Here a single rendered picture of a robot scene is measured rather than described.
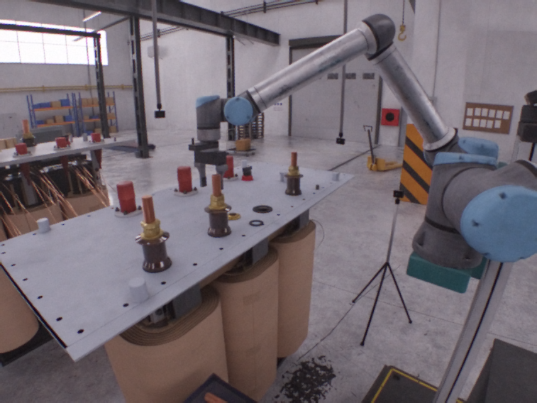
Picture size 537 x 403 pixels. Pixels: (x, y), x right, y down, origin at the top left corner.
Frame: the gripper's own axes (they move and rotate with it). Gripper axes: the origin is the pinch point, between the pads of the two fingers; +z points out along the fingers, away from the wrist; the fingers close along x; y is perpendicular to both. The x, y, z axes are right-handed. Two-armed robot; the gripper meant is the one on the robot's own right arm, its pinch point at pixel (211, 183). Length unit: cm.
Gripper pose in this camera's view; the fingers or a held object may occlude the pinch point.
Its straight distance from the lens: 119.0
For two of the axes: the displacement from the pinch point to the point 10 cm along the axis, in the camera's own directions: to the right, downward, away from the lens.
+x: -8.4, -1.8, 5.1
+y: 5.4, -2.7, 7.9
